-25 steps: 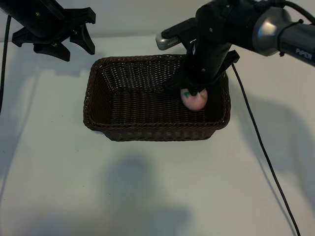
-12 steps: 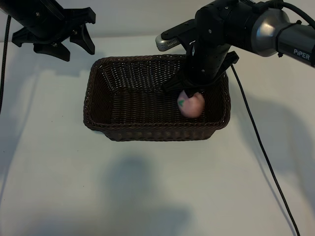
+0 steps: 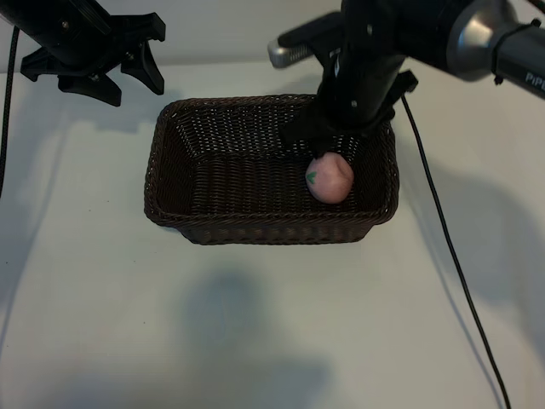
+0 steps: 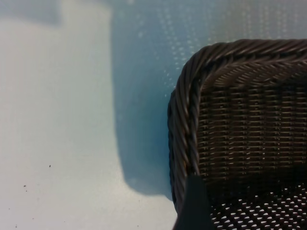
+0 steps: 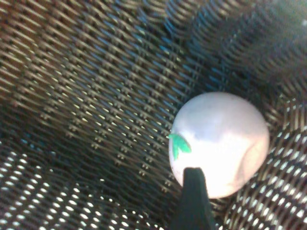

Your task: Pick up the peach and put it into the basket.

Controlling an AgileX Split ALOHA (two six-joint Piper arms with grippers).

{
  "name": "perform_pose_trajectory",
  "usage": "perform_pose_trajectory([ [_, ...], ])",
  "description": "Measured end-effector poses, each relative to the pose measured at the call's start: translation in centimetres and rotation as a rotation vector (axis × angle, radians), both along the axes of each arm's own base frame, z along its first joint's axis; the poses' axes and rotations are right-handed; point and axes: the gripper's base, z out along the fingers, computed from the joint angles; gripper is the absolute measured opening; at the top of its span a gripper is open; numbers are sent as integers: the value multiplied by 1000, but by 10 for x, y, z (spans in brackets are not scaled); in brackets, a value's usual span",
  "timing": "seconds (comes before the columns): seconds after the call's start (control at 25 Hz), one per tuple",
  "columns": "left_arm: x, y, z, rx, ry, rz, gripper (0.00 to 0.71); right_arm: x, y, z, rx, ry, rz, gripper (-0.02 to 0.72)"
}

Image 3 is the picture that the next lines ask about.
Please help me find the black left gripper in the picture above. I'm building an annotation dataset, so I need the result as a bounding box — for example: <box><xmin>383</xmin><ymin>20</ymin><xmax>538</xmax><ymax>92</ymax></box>
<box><xmin>0</xmin><ymin>0</ymin><xmax>166</xmax><ymax>107</ymax></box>

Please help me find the dark brown wicker basket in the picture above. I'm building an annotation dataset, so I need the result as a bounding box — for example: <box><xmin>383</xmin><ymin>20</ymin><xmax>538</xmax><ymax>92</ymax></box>
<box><xmin>143</xmin><ymin>94</ymin><xmax>401</xmax><ymax>246</ymax></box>

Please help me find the pink peach with green leaf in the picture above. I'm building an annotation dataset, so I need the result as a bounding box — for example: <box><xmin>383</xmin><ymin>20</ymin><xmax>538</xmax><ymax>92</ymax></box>
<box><xmin>305</xmin><ymin>153</ymin><xmax>355</xmax><ymax>204</ymax></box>

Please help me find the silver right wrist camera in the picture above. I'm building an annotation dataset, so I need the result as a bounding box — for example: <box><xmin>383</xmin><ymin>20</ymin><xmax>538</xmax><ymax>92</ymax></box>
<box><xmin>267</xmin><ymin>11</ymin><xmax>342</xmax><ymax>69</ymax></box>

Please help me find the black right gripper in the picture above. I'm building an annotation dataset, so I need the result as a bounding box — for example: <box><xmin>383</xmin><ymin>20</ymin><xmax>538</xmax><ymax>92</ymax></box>
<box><xmin>278</xmin><ymin>0</ymin><xmax>431</xmax><ymax>162</ymax></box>

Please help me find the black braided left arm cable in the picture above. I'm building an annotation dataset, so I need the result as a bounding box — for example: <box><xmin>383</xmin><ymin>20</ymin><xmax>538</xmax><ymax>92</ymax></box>
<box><xmin>0</xmin><ymin>25</ymin><xmax>20</xmax><ymax>198</ymax></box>

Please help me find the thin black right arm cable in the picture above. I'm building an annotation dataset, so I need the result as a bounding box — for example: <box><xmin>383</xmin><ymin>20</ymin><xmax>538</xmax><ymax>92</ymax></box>
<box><xmin>399</xmin><ymin>95</ymin><xmax>512</xmax><ymax>409</ymax></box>

